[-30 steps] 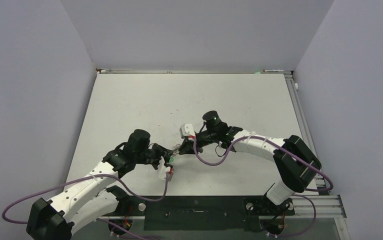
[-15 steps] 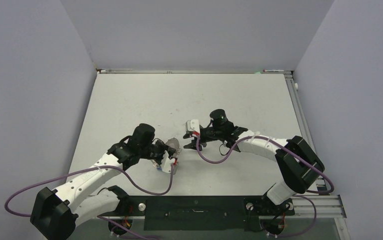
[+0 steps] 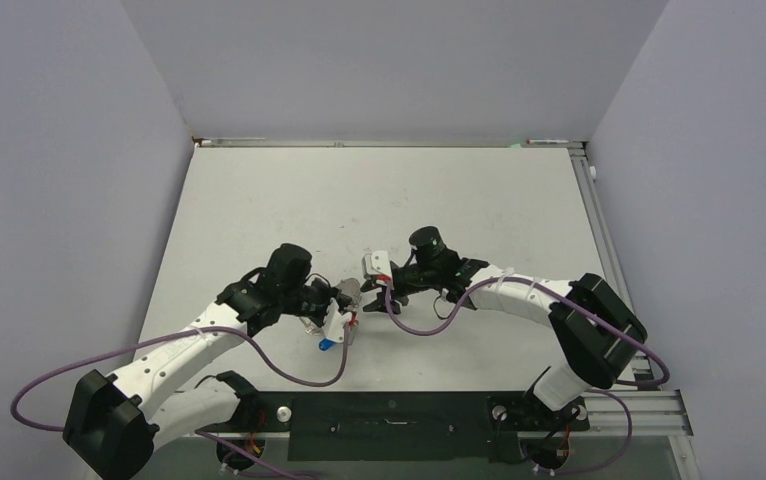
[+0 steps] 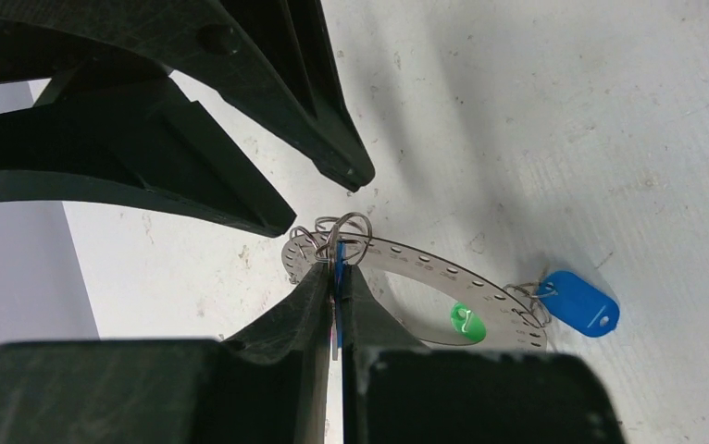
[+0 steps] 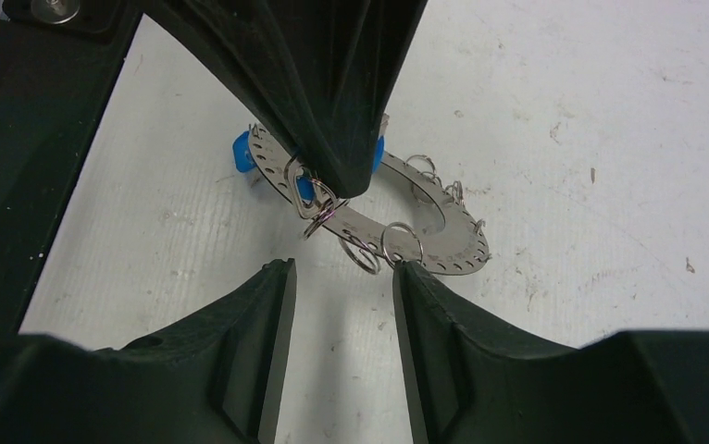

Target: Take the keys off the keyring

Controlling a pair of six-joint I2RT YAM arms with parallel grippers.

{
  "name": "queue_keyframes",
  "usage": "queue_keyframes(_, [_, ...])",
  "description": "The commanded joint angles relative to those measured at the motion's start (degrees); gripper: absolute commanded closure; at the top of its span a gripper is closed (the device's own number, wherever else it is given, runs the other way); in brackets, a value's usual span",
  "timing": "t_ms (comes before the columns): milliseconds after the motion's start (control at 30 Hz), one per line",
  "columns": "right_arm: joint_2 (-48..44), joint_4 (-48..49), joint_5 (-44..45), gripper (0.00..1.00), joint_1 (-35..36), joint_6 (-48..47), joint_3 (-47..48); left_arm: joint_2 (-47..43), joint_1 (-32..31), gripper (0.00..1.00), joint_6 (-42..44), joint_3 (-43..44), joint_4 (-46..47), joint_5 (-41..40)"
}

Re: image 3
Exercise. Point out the blue key tag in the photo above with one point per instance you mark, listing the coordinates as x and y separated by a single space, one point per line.
325 344

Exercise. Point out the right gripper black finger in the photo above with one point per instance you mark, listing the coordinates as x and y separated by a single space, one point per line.
378 282
381 304

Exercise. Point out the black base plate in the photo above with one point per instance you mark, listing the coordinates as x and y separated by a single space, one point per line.
401 444

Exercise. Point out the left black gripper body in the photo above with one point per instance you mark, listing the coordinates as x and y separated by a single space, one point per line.
313 300

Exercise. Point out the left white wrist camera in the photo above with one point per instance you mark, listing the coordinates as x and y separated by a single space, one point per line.
340 323

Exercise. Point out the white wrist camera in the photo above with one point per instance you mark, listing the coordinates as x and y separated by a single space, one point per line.
376 265
340 323

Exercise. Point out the aluminium frame rail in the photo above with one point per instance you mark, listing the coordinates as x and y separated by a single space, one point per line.
645 413

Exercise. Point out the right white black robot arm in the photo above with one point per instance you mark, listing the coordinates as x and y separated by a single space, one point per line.
597 332

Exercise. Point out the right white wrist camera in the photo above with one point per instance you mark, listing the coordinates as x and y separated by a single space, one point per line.
376 265

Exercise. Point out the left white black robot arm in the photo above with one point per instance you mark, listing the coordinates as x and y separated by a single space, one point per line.
116 421

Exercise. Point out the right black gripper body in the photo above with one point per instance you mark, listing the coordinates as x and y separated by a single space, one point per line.
411 278

